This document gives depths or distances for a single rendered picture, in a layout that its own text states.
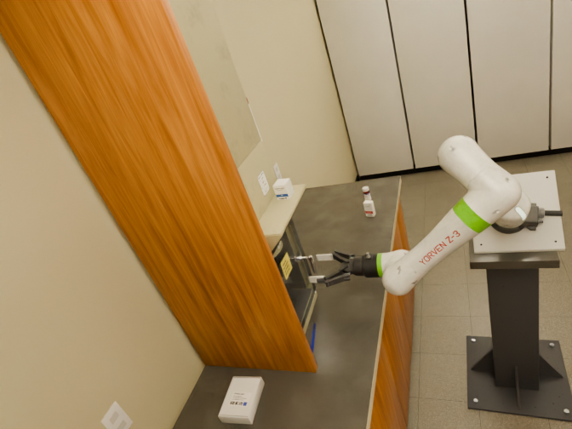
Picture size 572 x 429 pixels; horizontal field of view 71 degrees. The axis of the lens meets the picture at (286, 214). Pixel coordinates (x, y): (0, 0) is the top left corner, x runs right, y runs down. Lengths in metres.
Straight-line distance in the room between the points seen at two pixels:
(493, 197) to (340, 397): 0.81
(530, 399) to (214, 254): 1.86
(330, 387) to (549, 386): 1.41
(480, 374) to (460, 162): 1.58
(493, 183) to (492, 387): 1.53
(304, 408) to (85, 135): 1.11
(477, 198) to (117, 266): 1.16
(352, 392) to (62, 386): 0.89
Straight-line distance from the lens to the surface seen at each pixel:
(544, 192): 1.97
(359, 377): 1.52
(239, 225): 1.17
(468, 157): 1.32
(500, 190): 1.29
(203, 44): 1.28
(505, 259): 1.89
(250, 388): 1.58
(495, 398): 2.56
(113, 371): 1.48
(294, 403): 1.53
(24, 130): 1.32
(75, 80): 1.23
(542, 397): 2.59
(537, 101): 4.39
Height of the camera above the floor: 2.15
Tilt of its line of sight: 29 degrees down
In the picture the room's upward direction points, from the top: 20 degrees counter-clockwise
